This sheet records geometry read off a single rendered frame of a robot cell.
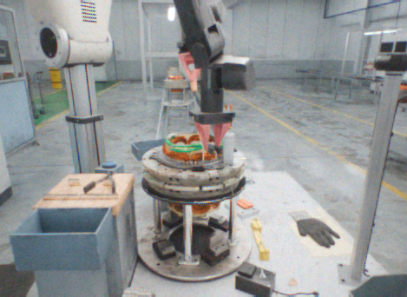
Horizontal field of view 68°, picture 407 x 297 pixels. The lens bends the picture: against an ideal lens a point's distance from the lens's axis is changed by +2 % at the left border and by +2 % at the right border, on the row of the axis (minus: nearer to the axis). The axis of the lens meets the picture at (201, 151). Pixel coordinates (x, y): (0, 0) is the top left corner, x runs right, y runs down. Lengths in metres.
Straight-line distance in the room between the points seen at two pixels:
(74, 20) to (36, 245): 0.71
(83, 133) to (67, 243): 0.61
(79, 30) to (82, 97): 0.23
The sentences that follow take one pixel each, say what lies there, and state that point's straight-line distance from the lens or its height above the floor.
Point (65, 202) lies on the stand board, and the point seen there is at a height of 1.06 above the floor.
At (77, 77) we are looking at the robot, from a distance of 1.18.
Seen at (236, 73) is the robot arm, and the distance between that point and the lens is 0.67.
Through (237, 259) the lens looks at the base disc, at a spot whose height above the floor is 0.80.
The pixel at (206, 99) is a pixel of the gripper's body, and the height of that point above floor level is 1.30.
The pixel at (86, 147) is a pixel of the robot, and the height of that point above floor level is 1.06.
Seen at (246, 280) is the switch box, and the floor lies 0.82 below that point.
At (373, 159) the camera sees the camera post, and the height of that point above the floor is 1.15.
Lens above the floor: 1.40
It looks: 18 degrees down
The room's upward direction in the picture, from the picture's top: straight up
